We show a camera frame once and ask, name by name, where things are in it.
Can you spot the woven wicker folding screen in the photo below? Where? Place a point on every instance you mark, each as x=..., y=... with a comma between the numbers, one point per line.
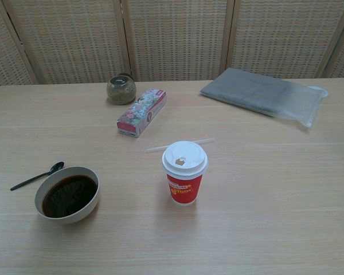
x=175, y=40

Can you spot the pink floral cardboard box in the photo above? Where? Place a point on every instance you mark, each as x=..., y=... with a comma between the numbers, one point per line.
x=140, y=114

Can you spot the grey cloth in clear bag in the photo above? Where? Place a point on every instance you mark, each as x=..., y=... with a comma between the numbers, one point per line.
x=252, y=90

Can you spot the clear plastic straw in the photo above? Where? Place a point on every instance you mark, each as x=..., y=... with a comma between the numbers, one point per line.
x=155, y=149

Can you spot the round glass jar black lid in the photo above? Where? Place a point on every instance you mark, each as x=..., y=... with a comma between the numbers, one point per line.
x=121, y=91

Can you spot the black plastic spoon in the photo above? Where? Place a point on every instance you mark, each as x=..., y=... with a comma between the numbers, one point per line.
x=31, y=180

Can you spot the red paper cup white lid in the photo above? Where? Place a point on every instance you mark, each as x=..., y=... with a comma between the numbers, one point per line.
x=185, y=186

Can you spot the white bowl of dark liquid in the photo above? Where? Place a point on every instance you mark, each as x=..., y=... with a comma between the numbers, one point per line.
x=70, y=197

